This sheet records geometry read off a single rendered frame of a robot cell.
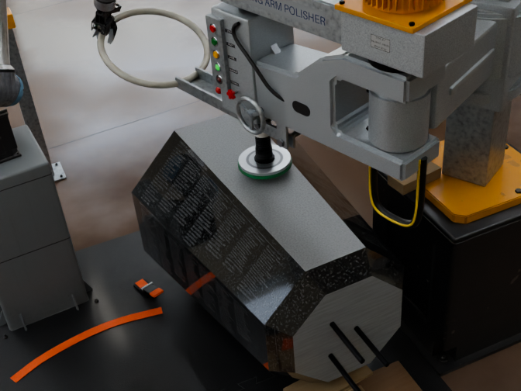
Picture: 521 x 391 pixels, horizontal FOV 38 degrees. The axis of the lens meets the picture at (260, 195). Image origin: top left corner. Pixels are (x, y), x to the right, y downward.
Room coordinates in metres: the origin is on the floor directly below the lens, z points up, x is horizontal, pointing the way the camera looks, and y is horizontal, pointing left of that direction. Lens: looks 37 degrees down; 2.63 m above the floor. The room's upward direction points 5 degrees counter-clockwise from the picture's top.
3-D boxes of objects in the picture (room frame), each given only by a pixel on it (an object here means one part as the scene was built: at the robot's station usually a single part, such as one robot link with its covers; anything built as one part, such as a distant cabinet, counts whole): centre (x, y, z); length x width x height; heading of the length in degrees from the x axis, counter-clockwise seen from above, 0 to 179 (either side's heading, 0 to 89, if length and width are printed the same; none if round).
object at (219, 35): (2.53, 0.10, 1.41); 0.08 x 0.03 x 0.28; 41
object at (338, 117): (2.25, -0.27, 1.35); 0.74 x 0.23 x 0.49; 41
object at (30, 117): (3.97, 1.32, 0.54); 0.20 x 0.20 x 1.09; 21
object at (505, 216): (2.54, -0.89, 0.37); 0.66 x 0.66 x 0.74; 21
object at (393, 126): (2.05, -0.46, 1.39); 0.19 x 0.19 x 0.20
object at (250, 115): (2.39, -0.02, 1.24); 0.15 x 0.10 x 0.15; 41
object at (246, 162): (2.56, -0.03, 0.92); 0.21 x 0.21 x 0.01
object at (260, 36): (2.49, -0.08, 1.36); 0.36 x 0.22 x 0.45; 41
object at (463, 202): (2.54, -0.89, 0.76); 0.49 x 0.49 x 0.05; 21
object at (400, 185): (2.50, -0.63, 0.81); 0.20 x 0.10 x 0.05; 119
